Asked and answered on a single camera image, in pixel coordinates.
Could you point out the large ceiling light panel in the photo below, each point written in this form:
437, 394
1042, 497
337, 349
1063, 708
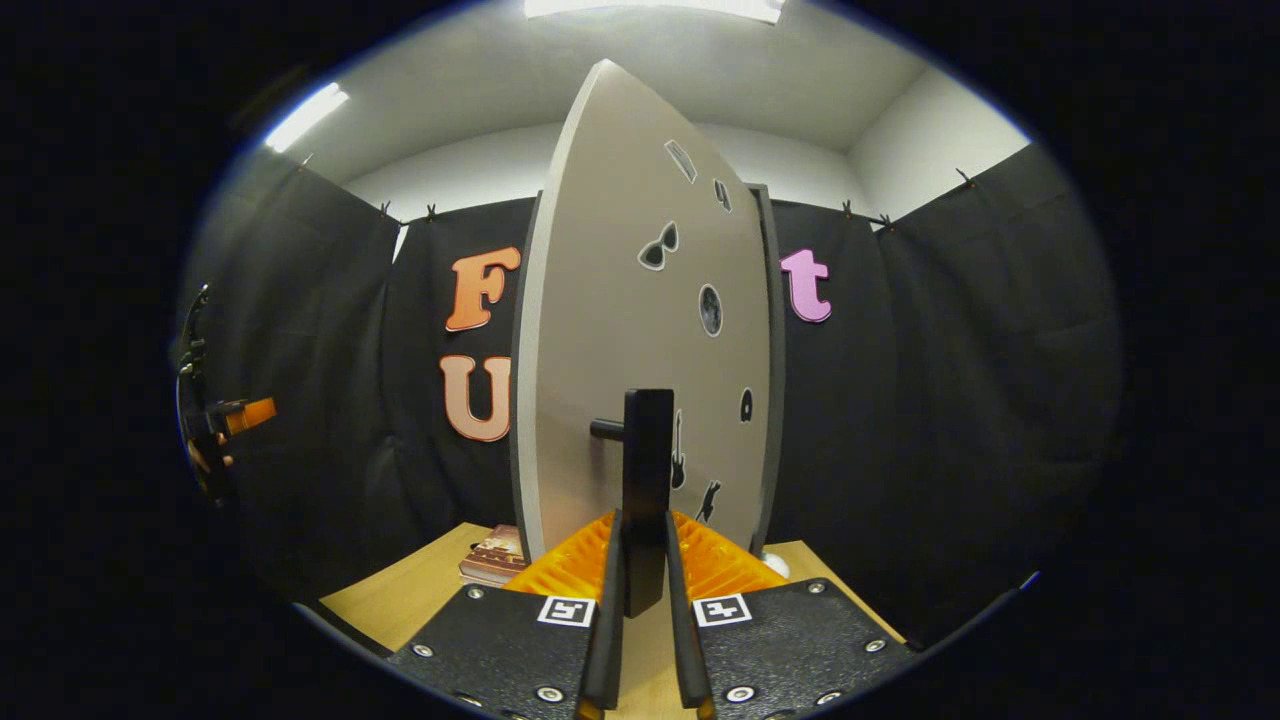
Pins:
650, 8

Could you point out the small ceiling light panel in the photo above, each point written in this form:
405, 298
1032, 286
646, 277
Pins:
305, 117

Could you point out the pale paperback book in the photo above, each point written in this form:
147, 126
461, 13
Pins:
485, 578

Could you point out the grey cabinet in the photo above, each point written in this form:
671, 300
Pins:
775, 400

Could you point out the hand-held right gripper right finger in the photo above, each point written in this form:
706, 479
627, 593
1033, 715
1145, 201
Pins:
685, 650

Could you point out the white cabinet door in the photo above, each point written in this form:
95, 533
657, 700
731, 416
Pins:
620, 300

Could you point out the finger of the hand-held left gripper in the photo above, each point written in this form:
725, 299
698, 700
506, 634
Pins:
250, 414

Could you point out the white round dish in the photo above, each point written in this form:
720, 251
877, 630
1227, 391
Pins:
776, 566

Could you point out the brown cover book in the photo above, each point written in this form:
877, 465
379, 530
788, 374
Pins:
497, 548

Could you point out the black backdrop cloth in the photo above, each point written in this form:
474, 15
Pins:
950, 400

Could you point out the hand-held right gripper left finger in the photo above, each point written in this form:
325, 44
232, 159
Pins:
605, 650

